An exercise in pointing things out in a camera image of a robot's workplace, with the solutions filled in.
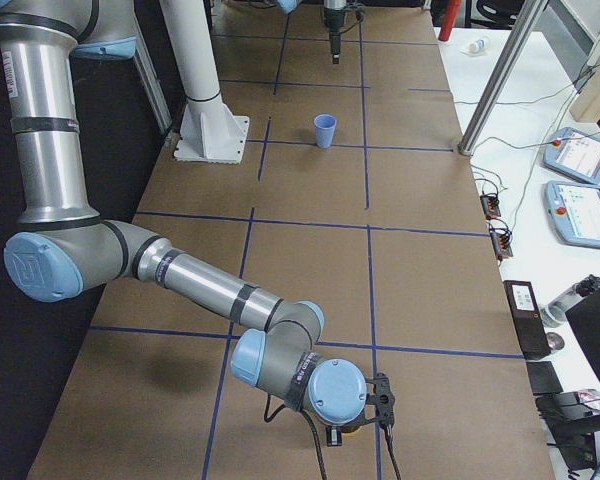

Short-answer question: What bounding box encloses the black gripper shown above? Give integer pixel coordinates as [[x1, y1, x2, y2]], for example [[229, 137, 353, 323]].
[[322, 7, 346, 64], [319, 420, 365, 446]]

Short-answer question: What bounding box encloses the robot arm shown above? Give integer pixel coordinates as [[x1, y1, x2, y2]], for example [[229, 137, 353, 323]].
[[0, 1, 370, 444]]

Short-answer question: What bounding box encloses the yellow ribbed cup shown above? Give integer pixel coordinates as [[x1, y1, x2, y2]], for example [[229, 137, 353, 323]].
[[341, 426, 361, 437]]

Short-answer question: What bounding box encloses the upper teach pendant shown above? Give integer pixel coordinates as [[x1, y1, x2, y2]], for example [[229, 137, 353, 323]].
[[543, 127, 600, 185]]

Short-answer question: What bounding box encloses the aluminium frame post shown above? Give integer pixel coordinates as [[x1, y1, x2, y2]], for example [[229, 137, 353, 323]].
[[458, 0, 549, 156]]

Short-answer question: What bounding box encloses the lower teach pendant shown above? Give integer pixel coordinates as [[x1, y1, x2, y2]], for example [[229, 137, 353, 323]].
[[544, 181, 600, 249]]

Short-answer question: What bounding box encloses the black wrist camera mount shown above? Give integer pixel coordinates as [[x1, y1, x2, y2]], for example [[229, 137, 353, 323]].
[[366, 372, 395, 433]]

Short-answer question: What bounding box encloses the black power adapter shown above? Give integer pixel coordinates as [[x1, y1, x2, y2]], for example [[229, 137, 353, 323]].
[[489, 228, 513, 261], [480, 193, 501, 220]]

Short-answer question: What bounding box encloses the teach pendant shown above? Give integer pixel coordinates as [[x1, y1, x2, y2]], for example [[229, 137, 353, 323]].
[[543, 127, 600, 185], [544, 181, 600, 249]]

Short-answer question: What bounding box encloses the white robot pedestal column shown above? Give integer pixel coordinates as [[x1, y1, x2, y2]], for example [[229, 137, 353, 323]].
[[160, 0, 250, 164]]

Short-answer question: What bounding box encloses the black power adapter right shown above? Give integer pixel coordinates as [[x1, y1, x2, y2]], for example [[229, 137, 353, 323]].
[[489, 228, 513, 261]]

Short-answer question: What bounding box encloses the white plastic bottle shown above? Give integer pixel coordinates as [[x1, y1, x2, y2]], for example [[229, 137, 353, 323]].
[[467, 37, 489, 55]]

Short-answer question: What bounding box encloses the black box with label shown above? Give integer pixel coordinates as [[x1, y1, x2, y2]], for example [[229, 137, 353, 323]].
[[503, 280, 551, 360]]

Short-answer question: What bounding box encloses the red cylinder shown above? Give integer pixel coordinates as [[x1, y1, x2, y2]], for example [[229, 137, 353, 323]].
[[438, 0, 463, 42]]

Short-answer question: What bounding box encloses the black power adapter left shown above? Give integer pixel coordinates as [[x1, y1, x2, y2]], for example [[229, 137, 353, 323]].
[[480, 193, 501, 220]]

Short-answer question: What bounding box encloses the blue ribbed cup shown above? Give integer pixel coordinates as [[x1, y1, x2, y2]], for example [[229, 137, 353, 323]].
[[313, 113, 337, 149]]

